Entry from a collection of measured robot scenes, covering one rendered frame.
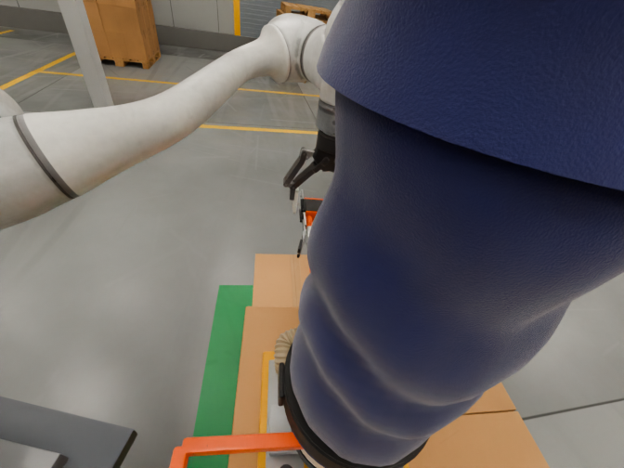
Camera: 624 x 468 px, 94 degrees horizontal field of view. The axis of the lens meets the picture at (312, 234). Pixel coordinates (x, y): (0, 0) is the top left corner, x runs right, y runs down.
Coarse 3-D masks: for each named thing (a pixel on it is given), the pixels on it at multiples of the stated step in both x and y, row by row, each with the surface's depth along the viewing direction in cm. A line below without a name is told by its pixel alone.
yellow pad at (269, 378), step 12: (264, 360) 68; (264, 372) 66; (264, 384) 64; (276, 384) 63; (264, 396) 62; (276, 396) 62; (264, 408) 60; (264, 420) 58; (264, 432) 57; (264, 456) 54; (276, 456) 54; (288, 456) 54
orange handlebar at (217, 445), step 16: (288, 432) 47; (176, 448) 44; (192, 448) 44; (208, 448) 44; (224, 448) 44; (240, 448) 45; (256, 448) 45; (272, 448) 45; (288, 448) 46; (176, 464) 42
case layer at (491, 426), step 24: (264, 264) 147; (288, 264) 149; (264, 288) 135; (288, 288) 137; (480, 408) 107; (504, 408) 108; (456, 432) 100; (480, 432) 101; (504, 432) 102; (528, 432) 103; (432, 456) 93; (456, 456) 94; (480, 456) 95; (504, 456) 96; (528, 456) 97
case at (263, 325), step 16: (256, 320) 77; (272, 320) 78; (288, 320) 78; (256, 336) 74; (272, 336) 74; (240, 352) 70; (256, 352) 71; (240, 368) 67; (256, 368) 68; (240, 384) 65; (256, 384) 65; (240, 400) 62; (256, 400) 63; (240, 416) 60; (256, 416) 60; (240, 432) 58; (256, 432) 58; (240, 464) 54; (256, 464) 54; (416, 464) 58
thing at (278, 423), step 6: (270, 408) 58; (276, 408) 58; (282, 408) 58; (270, 414) 57; (276, 414) 57; (282, 414) 57; (270, 420) 56; (276, 420) 56; (282, 420) 56; (270, 426) 55; (276, 426) 55; (282, 426) 55; (288, 426) 56; (270, 432) 54; (276, 432) 55; (282, 432) 55; (282, 450) 52; (288, 450) 53; (294, 450) 53
